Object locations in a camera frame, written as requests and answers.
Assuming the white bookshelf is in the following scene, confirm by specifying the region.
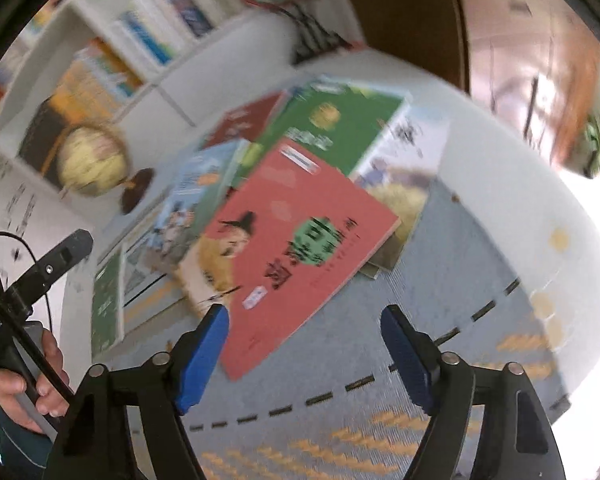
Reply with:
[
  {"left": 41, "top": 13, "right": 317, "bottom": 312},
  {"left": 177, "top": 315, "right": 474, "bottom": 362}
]
[{"left": 0, "top": 0, "right": 295, "bottom": 170}]

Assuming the yellow desk globe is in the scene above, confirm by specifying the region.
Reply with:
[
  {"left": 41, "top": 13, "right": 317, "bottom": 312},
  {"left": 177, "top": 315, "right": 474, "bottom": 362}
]
[{"left": 56, "top": 120, "right": 155, "bottom": 214}]

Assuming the black cable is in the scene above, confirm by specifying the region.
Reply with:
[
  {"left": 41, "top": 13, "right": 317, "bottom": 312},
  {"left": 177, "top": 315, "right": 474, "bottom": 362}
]
[{"left": 0, "top": 231, "right": 54, "bottom": 331}]

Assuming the white landscape book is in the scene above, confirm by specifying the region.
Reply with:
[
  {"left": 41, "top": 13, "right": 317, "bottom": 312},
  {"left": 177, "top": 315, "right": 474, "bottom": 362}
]
[{"left": 351, "top": 105, "right": 450, "bottom": 280}]

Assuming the dark wooden cabinet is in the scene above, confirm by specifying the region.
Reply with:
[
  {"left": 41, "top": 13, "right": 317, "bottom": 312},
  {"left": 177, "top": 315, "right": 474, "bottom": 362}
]
[{"left": 350, "top": 0, "right": 470, "bottom": 93}]

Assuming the person left hand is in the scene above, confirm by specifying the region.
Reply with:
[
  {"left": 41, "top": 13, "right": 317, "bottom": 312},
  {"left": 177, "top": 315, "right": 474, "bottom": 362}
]
[{"left": 0, "top": 325, "right": 69, "bottom": 434}]

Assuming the black ornament stand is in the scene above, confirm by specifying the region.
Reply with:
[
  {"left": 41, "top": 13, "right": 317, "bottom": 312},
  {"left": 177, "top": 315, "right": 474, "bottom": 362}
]
[{"left": 285, "top": 0, "right": 366, "bottom": 66}]

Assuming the dark green insect book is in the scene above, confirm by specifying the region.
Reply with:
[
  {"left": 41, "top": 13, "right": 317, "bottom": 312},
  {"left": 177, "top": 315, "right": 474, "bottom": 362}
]
[{"left": 91, "top": 247, "right": 125, "bottom": 359}]

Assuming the blue Tang poetry book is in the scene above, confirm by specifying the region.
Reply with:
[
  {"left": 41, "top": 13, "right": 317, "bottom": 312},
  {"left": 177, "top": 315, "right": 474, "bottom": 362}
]
[{"left": 145, "top": 139, "right": 250, "bottom": 273}]

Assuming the red poetry book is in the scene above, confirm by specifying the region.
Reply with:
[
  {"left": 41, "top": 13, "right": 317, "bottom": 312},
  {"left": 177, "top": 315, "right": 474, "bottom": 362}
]
[{"left": 175, "top": 140, "right": 399, "bottom": 380}]

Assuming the bright green book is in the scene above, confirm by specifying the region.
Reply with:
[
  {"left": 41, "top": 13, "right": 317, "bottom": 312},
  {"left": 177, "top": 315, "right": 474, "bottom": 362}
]
[{"left": 233, "top": 78, "right": 408, "bottom": 188}]

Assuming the black abacus frame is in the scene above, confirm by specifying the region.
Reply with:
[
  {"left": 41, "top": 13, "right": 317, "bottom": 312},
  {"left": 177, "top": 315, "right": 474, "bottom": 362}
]
[{"left": 18, "top": 99, "right": 69, "bottom": 190}]

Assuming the patterned grey table mat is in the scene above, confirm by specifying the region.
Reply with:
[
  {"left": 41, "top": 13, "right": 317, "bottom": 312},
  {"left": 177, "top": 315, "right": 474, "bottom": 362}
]
[{"left": 183, "top": 182, "right": 570, "bottom": 479}]

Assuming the dark red book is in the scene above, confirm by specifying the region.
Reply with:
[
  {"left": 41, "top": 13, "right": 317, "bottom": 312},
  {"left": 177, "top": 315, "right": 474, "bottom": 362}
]
[{"left": 201, "top": 90, "right": 290, "bottom": 148}]

